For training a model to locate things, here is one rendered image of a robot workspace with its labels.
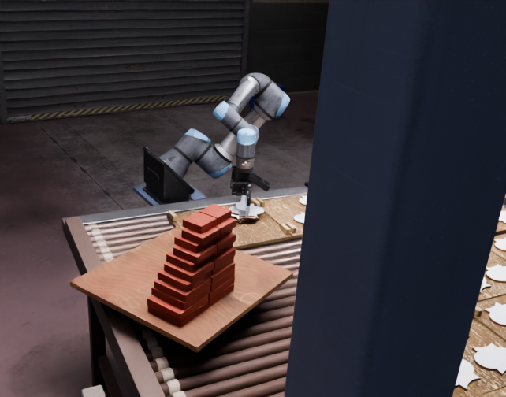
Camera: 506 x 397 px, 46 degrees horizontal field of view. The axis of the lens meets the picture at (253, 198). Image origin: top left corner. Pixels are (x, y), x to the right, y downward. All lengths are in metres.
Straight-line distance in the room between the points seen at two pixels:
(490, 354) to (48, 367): 2.14
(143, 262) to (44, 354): 1.45
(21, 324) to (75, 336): 0.33
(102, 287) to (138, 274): 0.13
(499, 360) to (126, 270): 1.17
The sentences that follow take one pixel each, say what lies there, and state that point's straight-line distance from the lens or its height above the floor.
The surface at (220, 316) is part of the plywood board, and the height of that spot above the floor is 1.04.
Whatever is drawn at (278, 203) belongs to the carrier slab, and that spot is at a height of 0.94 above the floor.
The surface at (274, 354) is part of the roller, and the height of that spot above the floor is 0.92.
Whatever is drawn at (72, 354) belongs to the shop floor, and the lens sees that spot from 3.30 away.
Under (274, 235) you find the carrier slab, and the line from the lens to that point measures 2.40.
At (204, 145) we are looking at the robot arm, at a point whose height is 1.11.
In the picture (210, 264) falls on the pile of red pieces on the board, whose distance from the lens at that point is 1.69.
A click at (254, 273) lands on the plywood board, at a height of 1.04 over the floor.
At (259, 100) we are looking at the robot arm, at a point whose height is 1.34.
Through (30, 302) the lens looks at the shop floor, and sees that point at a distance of 3.74.
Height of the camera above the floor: 2.04
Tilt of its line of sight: 24 degrees down
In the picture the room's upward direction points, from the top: 4 degrees clockwise
